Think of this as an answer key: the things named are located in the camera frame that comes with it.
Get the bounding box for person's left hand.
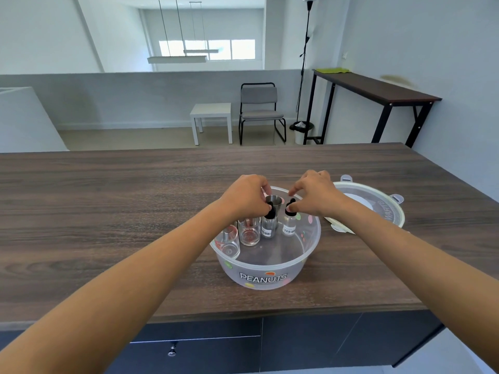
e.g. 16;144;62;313
219;174;274;220

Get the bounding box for person's right hand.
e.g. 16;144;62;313
286;170;344;218

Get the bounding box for clear dropper bottle black cap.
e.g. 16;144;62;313
260;202;276;239
282;198;298;237

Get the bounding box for person's left forearm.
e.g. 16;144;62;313
0;200;239;374

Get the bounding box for person's right forearm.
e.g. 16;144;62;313
327;194;499;372

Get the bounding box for steel jigger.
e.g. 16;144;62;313
265;195;284;230

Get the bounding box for clear drinking glass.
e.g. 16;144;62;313
214;224;241;260
237;217;261;246

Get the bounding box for clear dotted plastic tub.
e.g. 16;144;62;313
210;185;322;291

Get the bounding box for clear round tub lid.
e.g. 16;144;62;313
324;175;405;234

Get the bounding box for white side table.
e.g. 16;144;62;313
189;103;233;146

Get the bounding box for dark blue cabinet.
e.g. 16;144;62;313
0;310;446;374

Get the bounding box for dark console table black legs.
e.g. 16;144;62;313
303;69;443;148

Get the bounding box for black floor lamp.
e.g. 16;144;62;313
289;0;319;133

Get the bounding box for window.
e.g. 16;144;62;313
158;39;256;61

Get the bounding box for long white pendant lamp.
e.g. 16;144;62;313
183;1;220;55
147;0;207;65

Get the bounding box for grey chair black frame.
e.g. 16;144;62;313
238;82;287;146

